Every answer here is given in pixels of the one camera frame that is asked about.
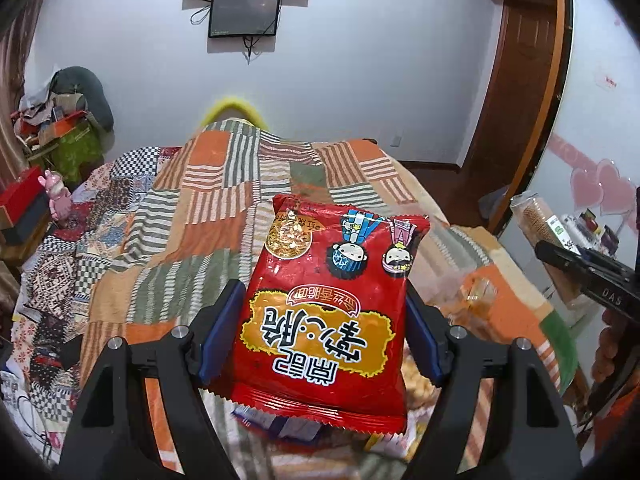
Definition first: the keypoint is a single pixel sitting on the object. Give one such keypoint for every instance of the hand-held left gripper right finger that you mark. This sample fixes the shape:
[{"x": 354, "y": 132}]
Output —
[{"x": 425, "y": 340}]

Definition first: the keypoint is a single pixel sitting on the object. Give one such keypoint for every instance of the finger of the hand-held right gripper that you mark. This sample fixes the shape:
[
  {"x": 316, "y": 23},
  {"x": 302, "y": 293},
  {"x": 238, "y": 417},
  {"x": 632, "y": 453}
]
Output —
[{"x": 557, "y": 256}]

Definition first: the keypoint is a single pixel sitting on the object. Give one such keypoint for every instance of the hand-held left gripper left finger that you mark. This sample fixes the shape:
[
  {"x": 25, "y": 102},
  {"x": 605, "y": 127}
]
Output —
[{"x": 224, "y": 332}]

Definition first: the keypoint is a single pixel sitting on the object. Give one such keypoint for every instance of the red snack bag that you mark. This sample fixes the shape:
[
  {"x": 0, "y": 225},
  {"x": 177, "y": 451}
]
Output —
[{"x": 320, "y": 320}]

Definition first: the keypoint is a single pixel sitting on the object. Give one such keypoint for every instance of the bag of orange snacks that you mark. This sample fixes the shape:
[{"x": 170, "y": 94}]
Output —
[{"x": 419, "y": 382}]

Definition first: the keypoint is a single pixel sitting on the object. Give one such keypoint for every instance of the person's right hand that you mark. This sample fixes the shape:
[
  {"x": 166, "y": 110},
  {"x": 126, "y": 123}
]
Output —
[{"x": 611, "y": 345}]

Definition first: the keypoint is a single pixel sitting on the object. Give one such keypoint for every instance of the clear snack bag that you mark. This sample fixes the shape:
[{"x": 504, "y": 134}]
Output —
[{"x": 467, "y": 300}]

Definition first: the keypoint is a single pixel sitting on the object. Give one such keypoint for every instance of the pink heart sticker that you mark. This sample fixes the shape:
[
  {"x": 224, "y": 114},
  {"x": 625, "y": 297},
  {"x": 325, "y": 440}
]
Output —
[
  {"x": 590, "y": 185},
  {"x": 620, "y": 200}
]

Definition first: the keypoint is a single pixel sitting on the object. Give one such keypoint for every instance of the blue white snack packet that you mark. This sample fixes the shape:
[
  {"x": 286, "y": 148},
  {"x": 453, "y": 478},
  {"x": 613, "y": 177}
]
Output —
[{"x": 280, "y": 425}]

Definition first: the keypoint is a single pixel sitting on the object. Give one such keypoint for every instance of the white yellow snack packet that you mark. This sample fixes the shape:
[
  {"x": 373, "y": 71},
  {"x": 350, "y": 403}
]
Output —
[{"x": 390, "y": 445}]

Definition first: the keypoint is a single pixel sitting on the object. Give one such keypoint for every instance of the patchwork blanket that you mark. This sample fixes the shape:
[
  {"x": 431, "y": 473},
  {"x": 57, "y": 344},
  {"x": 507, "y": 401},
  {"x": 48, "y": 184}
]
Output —
[{"x": 200, "y": 220}]

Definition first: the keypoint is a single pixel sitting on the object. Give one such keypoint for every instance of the person's orange clothing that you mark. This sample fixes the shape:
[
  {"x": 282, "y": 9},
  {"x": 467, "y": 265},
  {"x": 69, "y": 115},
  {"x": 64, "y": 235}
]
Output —
[{"x": 617, "y": 420}]

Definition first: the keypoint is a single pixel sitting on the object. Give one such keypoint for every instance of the brown wooden door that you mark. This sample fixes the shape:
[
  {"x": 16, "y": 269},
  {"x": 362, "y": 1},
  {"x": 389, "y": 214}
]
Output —
[{"x": 520, "y": 85}]

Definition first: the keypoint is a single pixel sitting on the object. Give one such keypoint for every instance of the pink toy figure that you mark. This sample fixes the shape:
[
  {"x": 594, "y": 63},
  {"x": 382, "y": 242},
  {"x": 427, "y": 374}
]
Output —
[{"x": 57, "y": 195}]

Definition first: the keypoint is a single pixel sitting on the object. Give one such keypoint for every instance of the yellow round cushion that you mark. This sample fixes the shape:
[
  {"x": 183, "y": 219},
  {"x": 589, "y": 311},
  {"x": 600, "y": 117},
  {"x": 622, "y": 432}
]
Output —
[{"x": 235, "y": 110}]

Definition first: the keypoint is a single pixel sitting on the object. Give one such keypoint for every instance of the green patterned bag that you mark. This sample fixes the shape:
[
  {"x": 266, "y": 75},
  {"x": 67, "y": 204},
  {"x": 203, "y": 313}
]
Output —
[{"x": 77, "y": 152}]

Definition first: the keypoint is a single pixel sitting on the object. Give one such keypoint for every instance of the red box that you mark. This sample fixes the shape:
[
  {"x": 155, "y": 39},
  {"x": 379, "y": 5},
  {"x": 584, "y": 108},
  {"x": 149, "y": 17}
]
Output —
[{"x": 20, "y": 195}]

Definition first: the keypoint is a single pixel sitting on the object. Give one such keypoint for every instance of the pile of clothes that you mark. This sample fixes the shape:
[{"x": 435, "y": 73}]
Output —
[{"x": 55, "y": 105}]

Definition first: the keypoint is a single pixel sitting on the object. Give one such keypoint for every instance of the brown curtain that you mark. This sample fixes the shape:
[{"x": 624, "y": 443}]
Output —
[{"x": 20, "y": 60}]

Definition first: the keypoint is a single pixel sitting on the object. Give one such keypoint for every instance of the wall socket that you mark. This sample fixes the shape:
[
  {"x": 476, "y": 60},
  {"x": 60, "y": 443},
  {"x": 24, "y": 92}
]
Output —
[{"x": 396, "y": 141}]

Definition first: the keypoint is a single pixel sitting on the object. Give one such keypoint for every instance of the small wall monitor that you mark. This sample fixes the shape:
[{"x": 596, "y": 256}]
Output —
[{"x": 244, "y": 15}]

